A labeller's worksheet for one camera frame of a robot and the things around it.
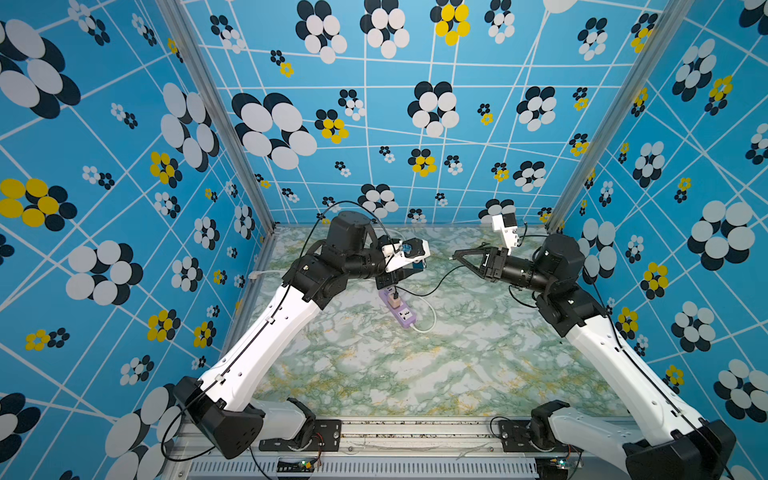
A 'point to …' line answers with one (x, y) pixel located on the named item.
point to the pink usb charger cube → (394, 302)
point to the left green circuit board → (305, 465)
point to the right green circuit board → (548, 468)
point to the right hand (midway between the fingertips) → (461, 256)
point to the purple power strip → (402, 314)
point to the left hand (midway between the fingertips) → (419, 252)
